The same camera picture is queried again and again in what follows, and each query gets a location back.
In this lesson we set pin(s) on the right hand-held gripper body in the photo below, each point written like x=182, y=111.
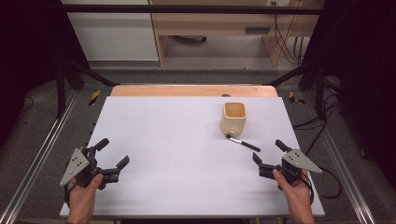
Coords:
x=299, y=160

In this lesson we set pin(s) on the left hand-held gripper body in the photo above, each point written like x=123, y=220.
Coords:
x=74, y=165

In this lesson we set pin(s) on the black marker pen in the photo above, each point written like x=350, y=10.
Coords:
x=244, y=143

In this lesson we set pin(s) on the square wooden pen cup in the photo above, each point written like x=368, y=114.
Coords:
x=233, y=124

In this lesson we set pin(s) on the person's left hand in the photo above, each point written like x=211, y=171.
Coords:
x=81, y=199

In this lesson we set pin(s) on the person's right hand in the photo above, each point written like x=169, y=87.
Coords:
x=295, y=196

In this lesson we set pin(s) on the yellow and black tape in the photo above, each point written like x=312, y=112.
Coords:
x=95, y=97
x=294, y=98

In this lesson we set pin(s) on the white board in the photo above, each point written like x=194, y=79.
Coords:
x=174, y=155

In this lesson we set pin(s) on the dark table grommet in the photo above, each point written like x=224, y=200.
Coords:
x=225, y=95

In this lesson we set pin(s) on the wooden table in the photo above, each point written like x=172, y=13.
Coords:
x=186, y=90

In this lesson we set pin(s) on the black curtain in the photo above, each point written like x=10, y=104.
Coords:
x=28, y=62
x=364, y=77

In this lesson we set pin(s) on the white cabinet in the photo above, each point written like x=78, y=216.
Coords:
x=112, y=37

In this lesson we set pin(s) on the light wooden desk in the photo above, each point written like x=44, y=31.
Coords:
x=211, y=23

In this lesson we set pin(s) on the aluminium floor rail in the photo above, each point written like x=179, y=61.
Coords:
x=345, y=168
x=34, y=165

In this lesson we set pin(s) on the black upright frame post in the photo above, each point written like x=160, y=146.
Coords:
x=320, y=93
x=60, y=93

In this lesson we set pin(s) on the black diagonal frame brace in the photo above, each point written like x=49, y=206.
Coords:
x=289, y=74
x=93, y=74

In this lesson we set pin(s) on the black horizontal frame bar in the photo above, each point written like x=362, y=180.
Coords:
x=186, y=9

